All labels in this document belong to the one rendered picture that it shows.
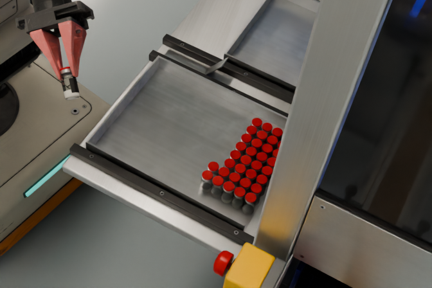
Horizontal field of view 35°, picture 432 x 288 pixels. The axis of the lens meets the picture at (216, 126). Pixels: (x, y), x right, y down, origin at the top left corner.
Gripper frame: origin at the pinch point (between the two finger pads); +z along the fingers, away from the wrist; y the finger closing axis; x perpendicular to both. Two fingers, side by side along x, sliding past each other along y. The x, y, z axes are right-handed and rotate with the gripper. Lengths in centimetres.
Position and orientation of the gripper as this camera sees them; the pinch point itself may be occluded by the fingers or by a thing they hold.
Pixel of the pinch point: (67, 72)
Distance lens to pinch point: 104.9
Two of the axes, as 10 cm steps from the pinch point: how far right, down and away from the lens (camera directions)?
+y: 9.6, -2.4, -1.3
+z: 2.3, 9.7, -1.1
